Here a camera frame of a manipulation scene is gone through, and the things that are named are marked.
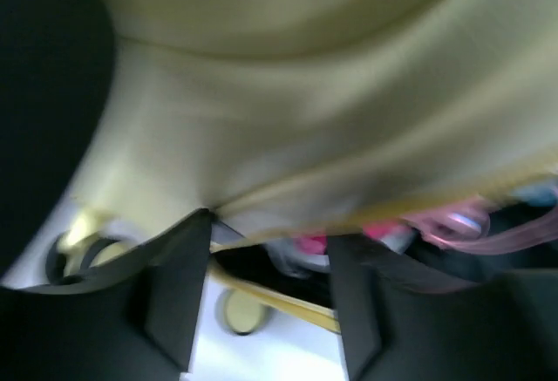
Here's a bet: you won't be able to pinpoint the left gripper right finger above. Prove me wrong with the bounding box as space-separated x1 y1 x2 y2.
328 235 557 380

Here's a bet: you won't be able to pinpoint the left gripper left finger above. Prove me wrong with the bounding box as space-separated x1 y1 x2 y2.
1 208 213 381

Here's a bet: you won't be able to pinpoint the pink camouflage garment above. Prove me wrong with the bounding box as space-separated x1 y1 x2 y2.
295 221 412 255

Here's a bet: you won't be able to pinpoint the pink blue cat-ear headphones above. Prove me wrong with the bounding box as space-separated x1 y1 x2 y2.
403 180 557 255

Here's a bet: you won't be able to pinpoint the yellow hard-shell suitcase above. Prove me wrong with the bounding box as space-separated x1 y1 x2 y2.
46 0 557 330

